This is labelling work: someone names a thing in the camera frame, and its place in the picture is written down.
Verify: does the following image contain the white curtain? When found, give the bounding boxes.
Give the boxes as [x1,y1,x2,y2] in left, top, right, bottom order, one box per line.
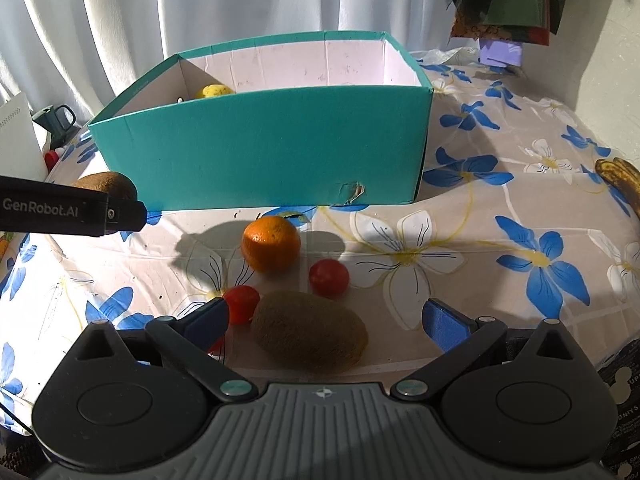
[0,0,481,126]

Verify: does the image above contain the small brown kiwi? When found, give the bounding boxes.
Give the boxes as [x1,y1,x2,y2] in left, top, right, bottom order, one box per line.
[250,290,369,374]

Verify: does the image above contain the blue floral tablecloth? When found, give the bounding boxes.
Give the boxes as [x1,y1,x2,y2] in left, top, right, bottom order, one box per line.
[0,47,640,431]

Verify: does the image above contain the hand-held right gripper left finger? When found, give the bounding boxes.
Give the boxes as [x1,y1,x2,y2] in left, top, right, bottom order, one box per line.
[67,297,258,403]

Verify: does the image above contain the red cherry tomato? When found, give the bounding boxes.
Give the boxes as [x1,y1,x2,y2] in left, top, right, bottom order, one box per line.
[222,285,261,325]
[308,258,350,299]

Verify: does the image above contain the black printed bag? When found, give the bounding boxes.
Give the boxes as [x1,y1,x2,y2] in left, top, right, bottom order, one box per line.
[597,355,640,480]

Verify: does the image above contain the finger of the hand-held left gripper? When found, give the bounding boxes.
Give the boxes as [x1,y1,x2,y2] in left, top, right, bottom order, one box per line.
[102,199,148,235]

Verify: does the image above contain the white plastic appliance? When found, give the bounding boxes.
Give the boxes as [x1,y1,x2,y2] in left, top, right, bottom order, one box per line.
[0,92,49,183]

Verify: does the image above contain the large brown kiwi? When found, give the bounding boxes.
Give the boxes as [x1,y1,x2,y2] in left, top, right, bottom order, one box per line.
[72,171,138,203]

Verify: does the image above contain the orange tangerine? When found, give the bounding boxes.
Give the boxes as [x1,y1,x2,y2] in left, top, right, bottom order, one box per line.
[241,215,302,275]

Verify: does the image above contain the spotted yellow pear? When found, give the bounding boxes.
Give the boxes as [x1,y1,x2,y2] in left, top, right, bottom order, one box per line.
[194,83,236,100]

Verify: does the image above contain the dark green hanging bags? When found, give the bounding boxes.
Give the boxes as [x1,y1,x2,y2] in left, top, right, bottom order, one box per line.
[445,0,576,46]

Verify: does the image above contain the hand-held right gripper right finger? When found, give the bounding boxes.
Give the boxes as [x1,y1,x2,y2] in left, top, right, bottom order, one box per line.
[390,298,576,401]

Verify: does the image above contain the dark green mug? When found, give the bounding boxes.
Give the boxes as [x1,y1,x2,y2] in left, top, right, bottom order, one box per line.
[31,104,77,136]

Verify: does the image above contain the teal cardboard box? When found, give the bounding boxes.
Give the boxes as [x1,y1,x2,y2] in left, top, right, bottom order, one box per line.
[87,30,434,211]

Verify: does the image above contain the purple box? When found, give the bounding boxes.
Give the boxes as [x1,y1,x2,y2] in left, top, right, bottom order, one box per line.
[478,37,525,68]

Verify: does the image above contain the overripe banana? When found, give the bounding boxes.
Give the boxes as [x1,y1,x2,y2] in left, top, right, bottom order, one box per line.
[594,156,640,218]

